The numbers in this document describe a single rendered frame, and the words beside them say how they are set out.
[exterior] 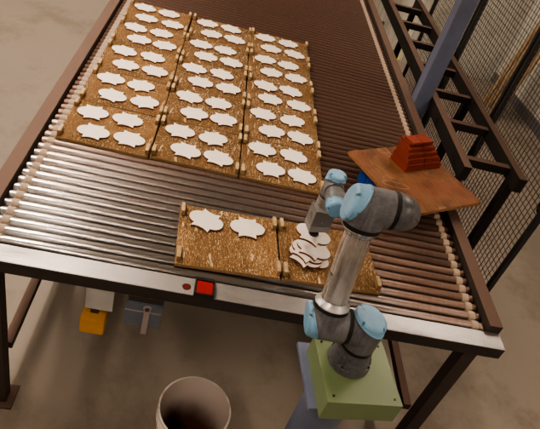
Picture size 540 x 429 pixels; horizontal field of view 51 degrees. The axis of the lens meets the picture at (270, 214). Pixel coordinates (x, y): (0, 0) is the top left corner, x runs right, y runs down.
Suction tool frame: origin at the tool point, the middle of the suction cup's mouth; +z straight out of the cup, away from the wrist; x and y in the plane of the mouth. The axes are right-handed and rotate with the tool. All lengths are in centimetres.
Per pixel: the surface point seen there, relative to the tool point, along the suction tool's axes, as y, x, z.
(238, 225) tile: 26.3, -13.9, 9.3
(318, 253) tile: -3.6, 3.8, 5.9
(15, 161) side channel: 115, -46, 9
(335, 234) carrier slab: -17.7, -12.9, 10.4
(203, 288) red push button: 45, 19, 11
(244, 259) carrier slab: 27.0, 4.2, 10.4
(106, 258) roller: 79, 4, 12
